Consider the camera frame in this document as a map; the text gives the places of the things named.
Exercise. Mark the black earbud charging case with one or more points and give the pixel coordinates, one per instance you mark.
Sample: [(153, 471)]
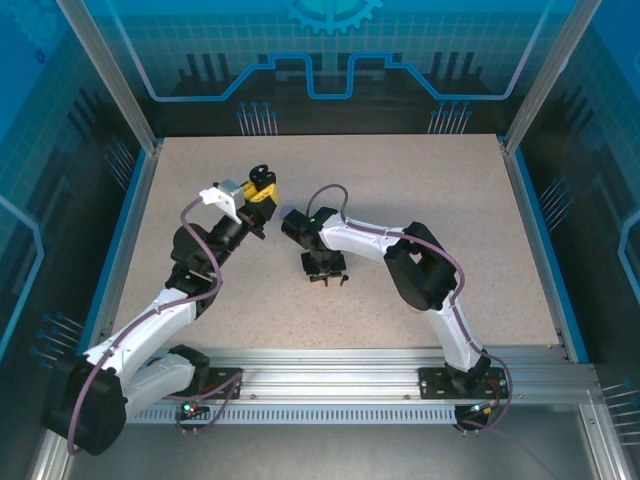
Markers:
[(262, 174)]

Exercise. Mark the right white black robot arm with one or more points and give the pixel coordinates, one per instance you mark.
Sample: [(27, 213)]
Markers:
[(360, 245)]

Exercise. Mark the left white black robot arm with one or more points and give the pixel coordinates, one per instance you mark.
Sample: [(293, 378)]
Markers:
[(165, 322)]

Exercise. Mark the small circuit board with LEDs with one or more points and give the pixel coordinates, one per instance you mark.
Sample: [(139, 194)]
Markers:
[(480, 409), (190, 407)]

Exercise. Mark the aluminium table side rail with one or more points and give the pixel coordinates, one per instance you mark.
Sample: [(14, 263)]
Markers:
[(531, 220), (131, 220)]

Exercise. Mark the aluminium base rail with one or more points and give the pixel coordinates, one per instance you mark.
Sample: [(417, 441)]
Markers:
[(325, 370)]

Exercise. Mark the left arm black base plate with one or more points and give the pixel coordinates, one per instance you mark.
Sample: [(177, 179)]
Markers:
[(215, 375)]

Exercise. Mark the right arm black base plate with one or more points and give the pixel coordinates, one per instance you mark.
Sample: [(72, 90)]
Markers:
[(432, 385)]

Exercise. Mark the aluminium frame post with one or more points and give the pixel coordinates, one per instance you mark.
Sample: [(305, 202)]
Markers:
[(112, 75), (547, 75)]

